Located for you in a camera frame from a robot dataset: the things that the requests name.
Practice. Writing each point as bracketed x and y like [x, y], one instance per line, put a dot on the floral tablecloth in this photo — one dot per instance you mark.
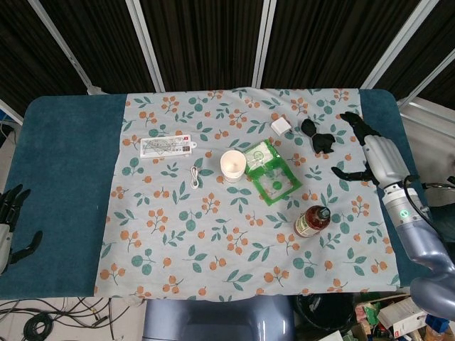
[213, 248]

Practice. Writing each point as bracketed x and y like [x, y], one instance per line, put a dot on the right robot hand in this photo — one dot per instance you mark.
[384, 160]

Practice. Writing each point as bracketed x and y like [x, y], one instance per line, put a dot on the brown tea bottle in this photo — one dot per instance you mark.
[313, 222]

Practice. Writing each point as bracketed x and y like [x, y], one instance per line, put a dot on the white paper cup stack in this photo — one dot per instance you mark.
[232, 167]

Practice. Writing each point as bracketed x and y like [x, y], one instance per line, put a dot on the black partition screen panel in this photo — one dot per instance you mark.
[320, 42]
[419, 53]
[21, 53]
[206, 42]
[99, 42]

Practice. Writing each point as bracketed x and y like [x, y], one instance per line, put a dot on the green plastic pouch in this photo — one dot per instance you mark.
[273, 177]

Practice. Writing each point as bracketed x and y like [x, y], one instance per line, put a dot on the black bin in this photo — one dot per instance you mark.
[323, 314]

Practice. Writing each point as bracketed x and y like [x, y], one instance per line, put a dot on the white box with red label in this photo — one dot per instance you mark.
[401, 318]

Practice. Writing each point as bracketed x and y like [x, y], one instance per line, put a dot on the white charger adapter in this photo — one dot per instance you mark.
[281, 127]

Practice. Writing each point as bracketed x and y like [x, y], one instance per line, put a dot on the black cloth bundle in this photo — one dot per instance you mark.
[321, 142]

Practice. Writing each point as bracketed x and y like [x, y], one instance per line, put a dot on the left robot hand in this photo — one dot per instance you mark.
[5, 241]

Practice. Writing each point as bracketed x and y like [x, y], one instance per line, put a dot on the teal table cover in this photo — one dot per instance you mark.
[71, 177]

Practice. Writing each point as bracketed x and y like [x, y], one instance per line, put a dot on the dark teal padded chair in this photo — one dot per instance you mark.
[444, 220]

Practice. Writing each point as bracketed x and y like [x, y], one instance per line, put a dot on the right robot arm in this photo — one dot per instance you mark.
[419, 241]

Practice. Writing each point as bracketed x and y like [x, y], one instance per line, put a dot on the blue-grey robot torso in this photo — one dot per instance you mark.
[213, 319]

